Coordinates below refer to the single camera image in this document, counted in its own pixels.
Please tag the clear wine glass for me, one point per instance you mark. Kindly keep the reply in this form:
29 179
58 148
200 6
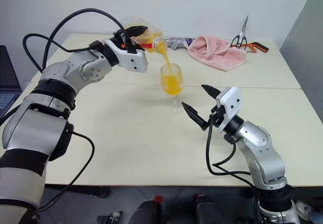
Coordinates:
171 82

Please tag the pink towel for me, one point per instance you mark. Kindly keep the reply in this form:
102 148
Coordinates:
217 53

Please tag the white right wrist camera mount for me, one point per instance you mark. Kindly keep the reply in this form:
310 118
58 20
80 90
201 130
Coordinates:
230 103

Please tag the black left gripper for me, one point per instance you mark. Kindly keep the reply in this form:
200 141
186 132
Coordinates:
125 40

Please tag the grey folded umbrella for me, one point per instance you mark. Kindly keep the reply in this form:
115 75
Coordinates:
179 43

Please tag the clear orange juice bottle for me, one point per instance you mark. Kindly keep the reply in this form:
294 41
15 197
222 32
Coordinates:
156 45

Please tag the dark rounded shape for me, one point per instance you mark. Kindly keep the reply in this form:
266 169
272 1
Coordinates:
146 214

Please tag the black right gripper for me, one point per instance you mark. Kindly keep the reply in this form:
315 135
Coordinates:
217 116

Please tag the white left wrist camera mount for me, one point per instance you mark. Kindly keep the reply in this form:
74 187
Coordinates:
131 60

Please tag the white shoe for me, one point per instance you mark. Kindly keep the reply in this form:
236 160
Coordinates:
305 209

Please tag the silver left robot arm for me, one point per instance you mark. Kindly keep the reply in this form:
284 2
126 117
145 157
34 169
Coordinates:
58 108

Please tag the orange and black hand tool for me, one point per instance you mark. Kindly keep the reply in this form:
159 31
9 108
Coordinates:
257 46

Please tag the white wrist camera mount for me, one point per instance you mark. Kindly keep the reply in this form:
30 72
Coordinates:
230 103
131 60

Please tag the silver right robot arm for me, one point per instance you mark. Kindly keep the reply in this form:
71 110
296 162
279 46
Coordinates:
265 153

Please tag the dark laptop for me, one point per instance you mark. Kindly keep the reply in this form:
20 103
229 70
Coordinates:
7 82

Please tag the black post with red cap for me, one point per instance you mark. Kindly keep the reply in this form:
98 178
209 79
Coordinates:
158 209

